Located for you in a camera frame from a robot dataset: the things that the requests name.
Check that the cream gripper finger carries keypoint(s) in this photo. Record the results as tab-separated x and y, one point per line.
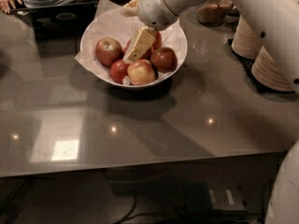
142	40
130	8

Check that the black box under table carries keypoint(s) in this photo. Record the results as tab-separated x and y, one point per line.
219	197

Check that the black laptop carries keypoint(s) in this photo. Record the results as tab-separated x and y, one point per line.
58	21

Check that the white paper liner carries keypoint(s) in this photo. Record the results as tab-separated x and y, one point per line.
109	25

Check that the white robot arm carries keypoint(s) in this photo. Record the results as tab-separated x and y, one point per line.
276	24

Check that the white bowl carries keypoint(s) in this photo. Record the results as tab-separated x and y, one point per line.
180	44

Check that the front stack of paper bowls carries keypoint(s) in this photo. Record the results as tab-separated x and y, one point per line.
267	72

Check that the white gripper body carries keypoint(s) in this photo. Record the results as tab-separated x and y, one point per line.
153	9

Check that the glass jar with granola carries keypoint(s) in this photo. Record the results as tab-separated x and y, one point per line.
212	14

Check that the front yellow-red apple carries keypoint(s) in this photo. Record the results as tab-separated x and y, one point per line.
141	72

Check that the centre red apple with sticker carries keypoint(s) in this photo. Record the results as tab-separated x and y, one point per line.
145	56

